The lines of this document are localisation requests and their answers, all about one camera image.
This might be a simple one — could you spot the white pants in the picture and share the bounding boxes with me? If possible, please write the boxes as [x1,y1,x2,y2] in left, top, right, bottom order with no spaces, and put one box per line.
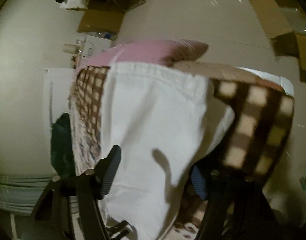
[99,61,295,239]

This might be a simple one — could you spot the floral bed quilt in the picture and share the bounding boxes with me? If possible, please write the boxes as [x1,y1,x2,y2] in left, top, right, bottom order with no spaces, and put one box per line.
[69,98,101,176]

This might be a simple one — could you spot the dark green folded blanket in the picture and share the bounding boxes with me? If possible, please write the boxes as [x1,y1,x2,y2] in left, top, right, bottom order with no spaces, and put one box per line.
[51,113,76,178]

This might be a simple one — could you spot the green striped curtain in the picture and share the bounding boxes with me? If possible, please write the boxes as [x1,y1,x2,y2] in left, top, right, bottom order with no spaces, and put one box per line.
[0,173,59,217]

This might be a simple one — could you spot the brown checkered blanket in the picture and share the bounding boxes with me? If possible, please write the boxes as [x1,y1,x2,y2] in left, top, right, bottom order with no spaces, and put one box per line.
[69,61,294,239]

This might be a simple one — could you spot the white headboard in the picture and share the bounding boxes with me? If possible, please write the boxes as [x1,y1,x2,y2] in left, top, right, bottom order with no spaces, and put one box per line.
[42,68,74,130]

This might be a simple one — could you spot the white nightstand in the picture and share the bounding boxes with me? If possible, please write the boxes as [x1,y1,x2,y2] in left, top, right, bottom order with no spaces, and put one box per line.
[76,34,112,57]

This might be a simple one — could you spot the cardboard box by nightstand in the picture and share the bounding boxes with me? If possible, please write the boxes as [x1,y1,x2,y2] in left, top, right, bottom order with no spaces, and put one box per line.
[77,1,125,34]

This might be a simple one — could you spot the open cardboard box on floor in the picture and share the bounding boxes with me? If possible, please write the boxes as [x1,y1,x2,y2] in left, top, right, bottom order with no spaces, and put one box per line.
[249,0,306,71]

